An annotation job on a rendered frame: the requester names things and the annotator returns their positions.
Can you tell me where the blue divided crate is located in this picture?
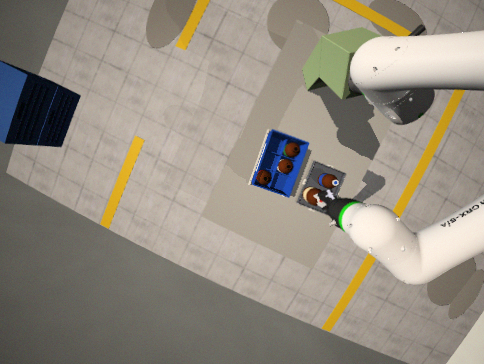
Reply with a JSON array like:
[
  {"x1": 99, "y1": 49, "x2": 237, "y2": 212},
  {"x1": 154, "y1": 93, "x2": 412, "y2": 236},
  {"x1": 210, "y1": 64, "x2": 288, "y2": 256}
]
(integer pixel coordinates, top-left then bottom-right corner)
[{"x1": 252, "y1": 132, "x2": 307, "y2": 198}]

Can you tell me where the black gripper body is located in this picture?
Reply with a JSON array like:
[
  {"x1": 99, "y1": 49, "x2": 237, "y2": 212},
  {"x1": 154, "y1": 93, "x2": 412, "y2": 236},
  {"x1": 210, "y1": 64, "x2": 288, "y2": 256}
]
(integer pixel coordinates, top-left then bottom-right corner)
[{"x1": 328, "y1": 196, "x2": 341, "y2": 217}]

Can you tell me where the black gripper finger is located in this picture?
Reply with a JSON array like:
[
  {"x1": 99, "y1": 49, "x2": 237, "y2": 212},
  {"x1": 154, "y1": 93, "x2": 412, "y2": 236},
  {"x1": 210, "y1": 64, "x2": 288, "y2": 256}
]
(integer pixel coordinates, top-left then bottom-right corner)
[
  {"x1": 317, "y1": 203, "x2": 329, "y2": 215},
  {"x1": 313, "y1": 189, "x2": 335, "y2": 207}
]

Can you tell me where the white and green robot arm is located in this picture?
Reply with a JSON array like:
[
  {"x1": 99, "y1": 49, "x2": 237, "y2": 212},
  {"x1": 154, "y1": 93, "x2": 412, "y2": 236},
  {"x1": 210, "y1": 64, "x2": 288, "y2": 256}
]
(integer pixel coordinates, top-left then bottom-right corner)
[{"x1": 329, "y1": 24, "x2": 484, "y2": 285}]

